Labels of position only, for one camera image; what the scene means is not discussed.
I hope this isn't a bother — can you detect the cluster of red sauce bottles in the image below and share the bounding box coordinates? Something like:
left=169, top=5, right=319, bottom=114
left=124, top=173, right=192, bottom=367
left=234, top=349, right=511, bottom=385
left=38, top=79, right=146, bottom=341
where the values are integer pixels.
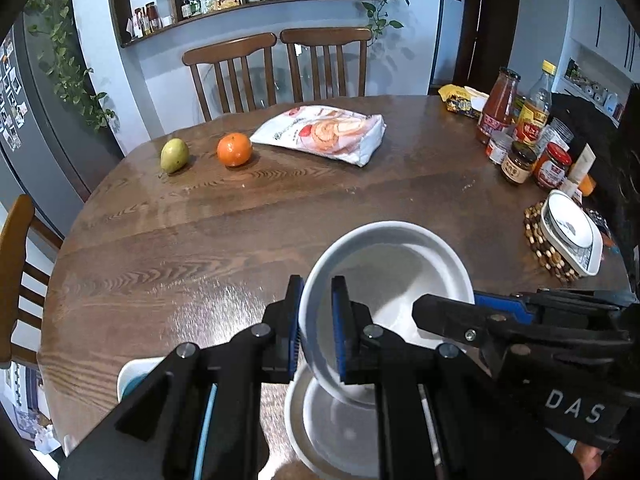
left=132, top=2, right=163, bottom=36

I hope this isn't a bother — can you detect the cluster of fridge photo magnets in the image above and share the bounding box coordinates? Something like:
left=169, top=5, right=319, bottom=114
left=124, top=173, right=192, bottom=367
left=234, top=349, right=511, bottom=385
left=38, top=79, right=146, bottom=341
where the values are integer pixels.
left=0, top=40, right=26, bottom=151

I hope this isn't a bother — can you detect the long hanging vine plant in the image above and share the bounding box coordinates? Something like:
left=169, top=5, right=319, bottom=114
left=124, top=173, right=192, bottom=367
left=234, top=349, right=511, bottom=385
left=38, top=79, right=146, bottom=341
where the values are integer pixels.
left=25, top=0, right=118, bottom=133

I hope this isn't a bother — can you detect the yellow black snack packet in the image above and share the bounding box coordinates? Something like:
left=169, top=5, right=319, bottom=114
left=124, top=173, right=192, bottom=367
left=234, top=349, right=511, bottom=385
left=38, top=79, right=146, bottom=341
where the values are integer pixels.
left=438, top=84, right=491, bottom=118

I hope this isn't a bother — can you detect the pile of floor boxes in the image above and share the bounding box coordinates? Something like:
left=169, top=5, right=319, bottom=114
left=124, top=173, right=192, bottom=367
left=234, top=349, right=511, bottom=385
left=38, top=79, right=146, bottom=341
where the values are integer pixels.
left=10, top=365, right=56, bottom=456

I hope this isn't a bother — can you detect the wooden chair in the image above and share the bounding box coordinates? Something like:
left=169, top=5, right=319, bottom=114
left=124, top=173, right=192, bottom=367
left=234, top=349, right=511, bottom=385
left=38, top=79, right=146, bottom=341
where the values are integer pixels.
left=0, top=194, right=63, bottom=368
left=279, top=27, right=373, bottom=102
left=182, top=32, right=277, bottom=122

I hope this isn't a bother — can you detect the blue patterned square plate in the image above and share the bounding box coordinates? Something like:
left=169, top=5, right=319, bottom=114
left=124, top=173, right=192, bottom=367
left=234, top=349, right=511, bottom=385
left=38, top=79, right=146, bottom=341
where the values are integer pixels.
left=117, top=357, right=166, bottom=403

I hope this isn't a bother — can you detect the yellow capped oil bottle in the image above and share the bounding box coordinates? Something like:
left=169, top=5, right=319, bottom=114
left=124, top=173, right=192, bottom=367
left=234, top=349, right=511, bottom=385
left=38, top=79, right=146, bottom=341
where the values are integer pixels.
left=515, top=60, right=558, bottom=147

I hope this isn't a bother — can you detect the orange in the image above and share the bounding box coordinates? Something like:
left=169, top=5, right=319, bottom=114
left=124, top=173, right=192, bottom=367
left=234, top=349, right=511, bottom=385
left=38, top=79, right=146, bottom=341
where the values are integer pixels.
left=216, top=132, right=253, bottom=168

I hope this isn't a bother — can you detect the brown sauce jar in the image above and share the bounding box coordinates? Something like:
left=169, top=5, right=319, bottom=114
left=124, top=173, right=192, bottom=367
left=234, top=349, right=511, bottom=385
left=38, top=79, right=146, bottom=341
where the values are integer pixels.
left=500, top=141, right=538, bottom=184

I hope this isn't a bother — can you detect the small hanging vine plant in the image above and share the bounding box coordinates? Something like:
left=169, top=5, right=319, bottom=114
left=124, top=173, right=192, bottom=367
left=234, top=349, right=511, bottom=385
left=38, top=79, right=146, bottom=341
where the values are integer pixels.
left=361, top=0, right=405, bottom=46

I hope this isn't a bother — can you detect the large white bowl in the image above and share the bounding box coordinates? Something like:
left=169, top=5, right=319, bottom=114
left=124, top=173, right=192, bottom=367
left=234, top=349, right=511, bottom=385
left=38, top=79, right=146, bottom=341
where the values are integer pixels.
left=285, top=364, right=386, bottom=480

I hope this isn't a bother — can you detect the white oval dish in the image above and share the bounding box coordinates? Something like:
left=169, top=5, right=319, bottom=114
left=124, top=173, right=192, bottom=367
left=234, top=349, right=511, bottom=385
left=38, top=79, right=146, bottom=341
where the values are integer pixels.
left=540, top=190, right=604, bottom=277

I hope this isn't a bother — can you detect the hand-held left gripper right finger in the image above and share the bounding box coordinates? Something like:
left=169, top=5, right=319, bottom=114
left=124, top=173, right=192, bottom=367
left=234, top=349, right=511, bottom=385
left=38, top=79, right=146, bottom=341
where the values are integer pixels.
left=331, top=275, right=583, bottom=480

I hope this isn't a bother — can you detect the red label sauce jar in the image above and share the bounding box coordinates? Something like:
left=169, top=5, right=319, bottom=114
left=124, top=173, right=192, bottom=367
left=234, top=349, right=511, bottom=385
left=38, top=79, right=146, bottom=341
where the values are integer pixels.
left=532, top=142, right=572, bottom=190

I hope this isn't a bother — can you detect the white cabinet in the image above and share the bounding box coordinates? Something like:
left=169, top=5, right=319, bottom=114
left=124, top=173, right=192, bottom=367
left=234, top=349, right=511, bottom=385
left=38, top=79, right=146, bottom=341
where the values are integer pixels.
left=557, top=0, right=640, bottom=126

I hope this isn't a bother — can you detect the small white bowl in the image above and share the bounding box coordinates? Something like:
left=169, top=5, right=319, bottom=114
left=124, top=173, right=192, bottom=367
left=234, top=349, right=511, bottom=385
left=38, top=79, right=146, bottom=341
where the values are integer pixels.
left=298, top=220, right=476, bottom=406

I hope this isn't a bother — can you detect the white snack bag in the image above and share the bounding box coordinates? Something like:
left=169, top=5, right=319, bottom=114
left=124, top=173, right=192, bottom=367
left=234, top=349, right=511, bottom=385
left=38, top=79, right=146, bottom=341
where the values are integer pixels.
left=249, top=105, right=386, bottom=168

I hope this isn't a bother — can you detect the green pear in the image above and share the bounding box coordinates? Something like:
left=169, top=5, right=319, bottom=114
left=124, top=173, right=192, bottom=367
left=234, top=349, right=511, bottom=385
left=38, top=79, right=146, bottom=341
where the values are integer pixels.
left=160, top=138, right=190, bottom=177

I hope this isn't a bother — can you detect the person's right hand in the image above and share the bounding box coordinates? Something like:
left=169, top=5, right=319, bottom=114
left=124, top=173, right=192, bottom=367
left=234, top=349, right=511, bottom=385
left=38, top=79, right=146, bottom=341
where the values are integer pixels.
left=570, top=441, right=608, bottom=480

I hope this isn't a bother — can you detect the small white label jar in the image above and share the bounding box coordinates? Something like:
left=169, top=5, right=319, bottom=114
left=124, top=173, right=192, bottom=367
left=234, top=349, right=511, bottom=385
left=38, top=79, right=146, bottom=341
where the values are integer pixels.
left=486, top=135, right=513, bottom=166

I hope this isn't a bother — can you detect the grey refrigerator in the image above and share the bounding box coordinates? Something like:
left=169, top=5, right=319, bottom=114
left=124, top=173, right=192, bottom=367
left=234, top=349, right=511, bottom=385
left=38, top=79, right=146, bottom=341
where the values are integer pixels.
left=0, top=10, right=126, bottom=241

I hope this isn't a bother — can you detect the dark wooden door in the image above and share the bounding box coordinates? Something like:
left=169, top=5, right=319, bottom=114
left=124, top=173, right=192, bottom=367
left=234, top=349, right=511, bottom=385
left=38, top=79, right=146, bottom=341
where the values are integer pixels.
left=462, top=0, right=516, bottom=92

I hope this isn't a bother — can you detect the white tube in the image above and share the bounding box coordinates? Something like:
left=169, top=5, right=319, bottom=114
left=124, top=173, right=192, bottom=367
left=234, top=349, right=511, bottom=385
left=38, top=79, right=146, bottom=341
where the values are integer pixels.
left=560, top=142, right=596, bottom=196

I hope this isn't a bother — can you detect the dark wooden wall shelf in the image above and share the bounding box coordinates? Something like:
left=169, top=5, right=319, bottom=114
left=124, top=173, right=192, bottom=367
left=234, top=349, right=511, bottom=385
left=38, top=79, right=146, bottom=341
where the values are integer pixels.
left=105, top=0, right=386, bottom=48

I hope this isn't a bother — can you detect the tall red sauce bottle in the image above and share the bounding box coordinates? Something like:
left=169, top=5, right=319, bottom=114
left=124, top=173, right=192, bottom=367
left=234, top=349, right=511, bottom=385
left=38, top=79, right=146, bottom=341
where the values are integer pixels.
left=476, top=67, right=521, bottom=145

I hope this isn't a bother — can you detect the clear glass jar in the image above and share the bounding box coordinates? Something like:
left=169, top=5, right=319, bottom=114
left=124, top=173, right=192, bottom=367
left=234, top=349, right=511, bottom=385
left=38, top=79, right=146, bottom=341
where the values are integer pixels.
left=540, top=117, right=575, bottom=153

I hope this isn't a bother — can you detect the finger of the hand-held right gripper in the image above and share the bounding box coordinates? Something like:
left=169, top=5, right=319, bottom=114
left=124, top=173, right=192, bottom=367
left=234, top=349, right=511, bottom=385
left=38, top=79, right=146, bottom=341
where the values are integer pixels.
left=474, top=289, right=637, bottom=343
left=412, top=293, right=538, bottom=361

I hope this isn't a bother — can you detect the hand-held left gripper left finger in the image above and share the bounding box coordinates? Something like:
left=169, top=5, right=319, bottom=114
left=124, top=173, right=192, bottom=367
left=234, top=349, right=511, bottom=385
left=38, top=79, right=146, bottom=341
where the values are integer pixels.
left=60, top=275, right=306, bottom=480

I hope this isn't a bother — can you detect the wooden beaded trivet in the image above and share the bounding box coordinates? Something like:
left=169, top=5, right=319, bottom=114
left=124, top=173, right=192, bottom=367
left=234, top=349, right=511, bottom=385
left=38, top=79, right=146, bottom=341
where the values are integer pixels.
left=523, top=199, right=581, bottom=283

